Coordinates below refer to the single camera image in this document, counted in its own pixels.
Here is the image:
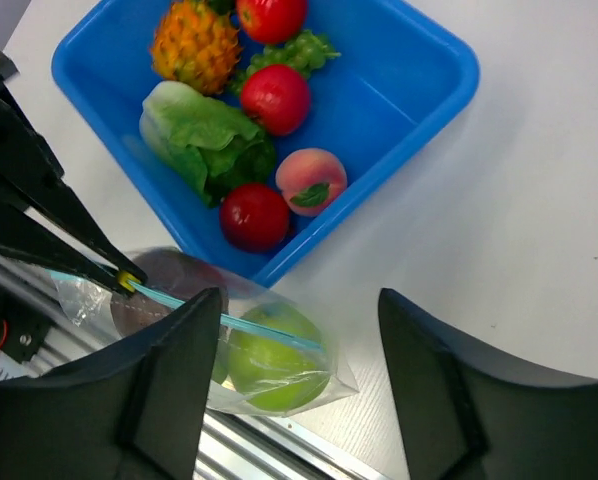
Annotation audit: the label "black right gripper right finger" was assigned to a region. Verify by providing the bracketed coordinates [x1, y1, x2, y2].
[378, 288, 598, 479]

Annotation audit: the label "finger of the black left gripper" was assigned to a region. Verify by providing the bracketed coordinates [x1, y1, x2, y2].
[0, 98, 147, 295]
[0, 201, 124, 294]

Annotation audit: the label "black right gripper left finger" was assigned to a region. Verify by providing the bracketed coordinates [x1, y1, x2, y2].
[0, 288, 223, 479]

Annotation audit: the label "dark red fruit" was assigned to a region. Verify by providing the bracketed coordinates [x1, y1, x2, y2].
[110, 247, 229, 337]

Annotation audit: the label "clear zip top bag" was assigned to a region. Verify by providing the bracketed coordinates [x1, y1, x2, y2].
[50, 265, 358, 417]

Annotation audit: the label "green apple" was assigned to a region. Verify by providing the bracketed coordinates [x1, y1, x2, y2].
[227, 302, 330, 413]

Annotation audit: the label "green lettuce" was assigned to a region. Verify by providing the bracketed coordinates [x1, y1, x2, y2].
[139, 81, 277, 208]

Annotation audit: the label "orange pineapple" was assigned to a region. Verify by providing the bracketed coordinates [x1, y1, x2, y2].
[149, 1, 242, 96]

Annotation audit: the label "red tomato front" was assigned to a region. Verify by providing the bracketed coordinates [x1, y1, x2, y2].
[219, 183, 290, 253]

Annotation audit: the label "red tomato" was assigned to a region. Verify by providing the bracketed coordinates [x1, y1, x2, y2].
[236, 0, 308, 44]
[219, 183, 290, 253]

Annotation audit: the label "red apple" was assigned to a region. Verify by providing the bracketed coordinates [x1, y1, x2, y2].
[240, 64, 311, 136]

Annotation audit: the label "pink peach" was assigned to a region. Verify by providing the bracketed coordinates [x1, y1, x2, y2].
[275, 148, 348, 217]

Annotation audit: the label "red tomato back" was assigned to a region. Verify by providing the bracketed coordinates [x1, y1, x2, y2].
[236, 0, 308, 44]

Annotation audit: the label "green grapes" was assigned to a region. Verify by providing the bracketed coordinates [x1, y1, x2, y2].
[227, 29, 341, 96]

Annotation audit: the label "blue plastic bin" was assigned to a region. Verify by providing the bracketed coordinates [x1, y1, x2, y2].
[52, 1, 479, 286]

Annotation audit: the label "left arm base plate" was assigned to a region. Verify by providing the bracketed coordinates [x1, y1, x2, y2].
[0, 291, 51, 363]

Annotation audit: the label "aluminium mounting rail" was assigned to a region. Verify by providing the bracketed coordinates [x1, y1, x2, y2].
[0, 258, 384, 479]

